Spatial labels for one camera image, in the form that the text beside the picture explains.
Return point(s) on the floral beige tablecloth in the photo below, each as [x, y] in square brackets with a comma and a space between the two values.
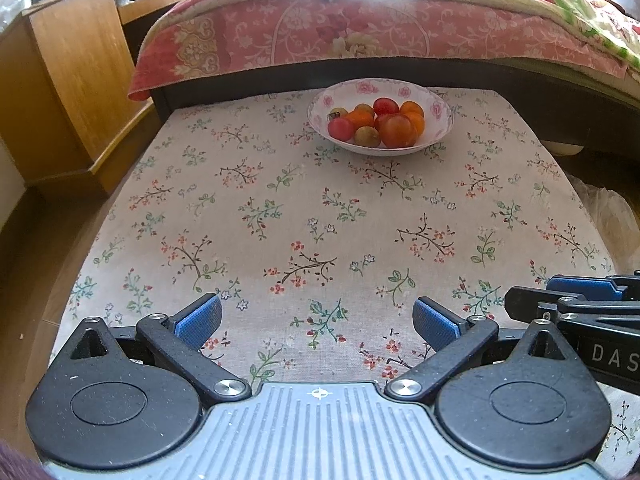
[250, 200]

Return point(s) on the green yellow printed blanket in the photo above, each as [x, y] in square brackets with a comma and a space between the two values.
[600, 25]

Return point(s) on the dark bed frame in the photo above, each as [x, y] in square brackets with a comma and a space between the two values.
[225, 80]

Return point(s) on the bed with floral blanket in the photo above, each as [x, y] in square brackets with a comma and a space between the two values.
[300, 35]

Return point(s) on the white plate pink floral rim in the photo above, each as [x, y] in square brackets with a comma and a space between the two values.
[439, 117]

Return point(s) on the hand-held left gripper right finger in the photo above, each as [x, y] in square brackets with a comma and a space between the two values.
[434, 322]

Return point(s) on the large orange-red tomato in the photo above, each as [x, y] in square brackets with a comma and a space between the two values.
[397, 131]

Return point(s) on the maroon fuzzy cloth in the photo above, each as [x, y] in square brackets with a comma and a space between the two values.
[15, 462]

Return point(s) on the translucent plastic bag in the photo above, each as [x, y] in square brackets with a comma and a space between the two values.
[605, 215]

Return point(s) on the red cherry tomato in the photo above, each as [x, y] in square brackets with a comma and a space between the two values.
[381, 120]
[386, 106]
[340, 129]

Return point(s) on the pale round object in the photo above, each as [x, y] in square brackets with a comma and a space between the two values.
[565, 149]

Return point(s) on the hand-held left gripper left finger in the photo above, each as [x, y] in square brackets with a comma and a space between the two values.
[197, 319]

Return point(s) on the tan longan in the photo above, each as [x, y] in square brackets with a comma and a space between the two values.
[364, 108]
[339, 111]
[366, 136]

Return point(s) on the large mandarin orange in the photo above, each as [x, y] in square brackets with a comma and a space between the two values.
[361, 119]

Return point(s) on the wooden cabinet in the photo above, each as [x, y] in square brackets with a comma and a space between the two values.
[70, 75]

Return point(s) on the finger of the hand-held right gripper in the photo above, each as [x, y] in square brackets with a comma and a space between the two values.
[585, 286]
[530, 302]

